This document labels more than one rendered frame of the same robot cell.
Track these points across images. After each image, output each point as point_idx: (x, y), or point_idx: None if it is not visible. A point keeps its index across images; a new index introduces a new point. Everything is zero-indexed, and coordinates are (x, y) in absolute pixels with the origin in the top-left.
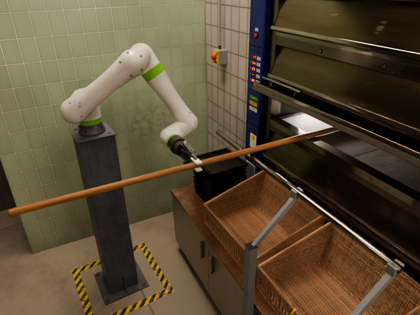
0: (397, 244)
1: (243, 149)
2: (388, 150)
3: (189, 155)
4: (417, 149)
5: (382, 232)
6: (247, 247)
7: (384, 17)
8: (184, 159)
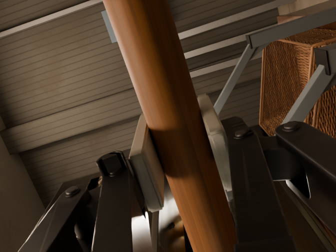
0: (304, 219)
1: None
2: (154, 239)
3: (96, 162)
4: None
5: (312, 237)
6: (319, 51)
7: None
8: (265, 240)
